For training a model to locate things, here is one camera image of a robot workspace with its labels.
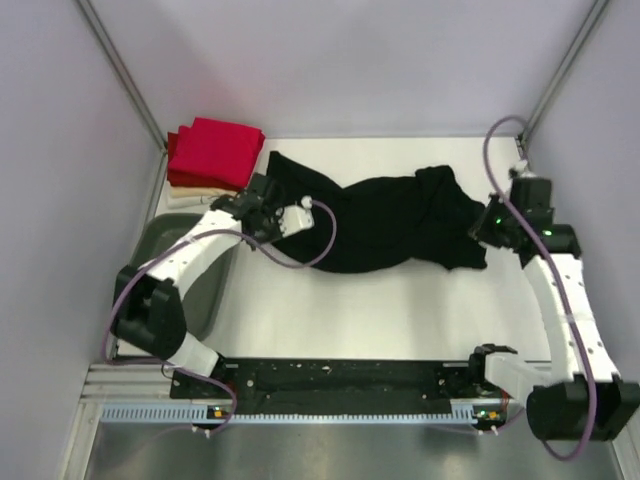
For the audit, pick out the folded red t shirt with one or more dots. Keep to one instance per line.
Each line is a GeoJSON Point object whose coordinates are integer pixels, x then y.
{"type": "Point", "coordinates": [213, 154]}

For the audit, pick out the aluminium frame post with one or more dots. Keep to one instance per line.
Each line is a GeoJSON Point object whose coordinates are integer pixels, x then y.
{"type": "Point", "coordinates": [588, 27]}
{"type": "Point", "coordinates": [97, 28]}

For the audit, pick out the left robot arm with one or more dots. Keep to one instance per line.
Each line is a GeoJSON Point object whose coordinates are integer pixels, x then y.
{"type": "Point", "coordinates": [148, 310]}

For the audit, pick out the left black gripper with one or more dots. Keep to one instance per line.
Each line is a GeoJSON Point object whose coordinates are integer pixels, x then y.
{"type": "Point", "coordinates": [271, 213]}

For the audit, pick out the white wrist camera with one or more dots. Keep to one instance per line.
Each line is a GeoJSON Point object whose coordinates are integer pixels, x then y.
{"type": "Point", "coordinates": [521, 169]}
{"type": "Point", "coordinates": [296, 218]}

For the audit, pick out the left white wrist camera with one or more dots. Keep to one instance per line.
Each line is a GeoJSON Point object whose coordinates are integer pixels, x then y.
{"type": "Point", "coordinates": [296, 218]}

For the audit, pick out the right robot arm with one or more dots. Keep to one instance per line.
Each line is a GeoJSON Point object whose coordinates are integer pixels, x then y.
{"type": "Point", "coordinates": [583, 393]}

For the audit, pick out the folded beige t shirt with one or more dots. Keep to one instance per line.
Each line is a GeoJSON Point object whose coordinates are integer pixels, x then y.
{"type": "Point", "coordinates": [183, 197]}

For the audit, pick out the grey plastic bin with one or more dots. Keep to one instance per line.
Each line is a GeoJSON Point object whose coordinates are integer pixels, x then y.
{"type": "Point", "coordinates": [202, 301]}

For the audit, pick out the aluminium front rail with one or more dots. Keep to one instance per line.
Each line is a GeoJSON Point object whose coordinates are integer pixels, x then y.
{"type": "Point", "coordinates": [125, 383]}

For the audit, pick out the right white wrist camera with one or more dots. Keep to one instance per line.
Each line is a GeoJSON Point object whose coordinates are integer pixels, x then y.
{"type": "Point", "coordinates": [521, 169]}

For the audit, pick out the blue slotted cable duct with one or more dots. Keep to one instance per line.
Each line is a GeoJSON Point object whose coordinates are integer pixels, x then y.
{"type": "Point", "coordinates": [455, 413]}

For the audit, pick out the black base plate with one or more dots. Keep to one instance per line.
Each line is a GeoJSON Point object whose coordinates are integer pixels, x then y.
{"type": "Point", "coordinates": [287, 385]}

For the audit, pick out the left aluminium frame post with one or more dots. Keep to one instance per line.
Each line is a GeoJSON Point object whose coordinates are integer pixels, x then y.
{"type": "Point", "coordinates": [97, 28]}

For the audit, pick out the right aluminium frame post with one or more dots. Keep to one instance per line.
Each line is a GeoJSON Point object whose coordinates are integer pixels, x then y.
{"type": "Point", "coordinates": [588, 27]}

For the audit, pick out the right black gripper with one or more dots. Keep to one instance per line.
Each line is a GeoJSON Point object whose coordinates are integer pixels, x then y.
{"type": "Point", "coordinates": [478, 229]}

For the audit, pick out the black t shirt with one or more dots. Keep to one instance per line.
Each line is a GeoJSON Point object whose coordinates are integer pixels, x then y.
{"type": "Point", "coordinates": [381, 222]}

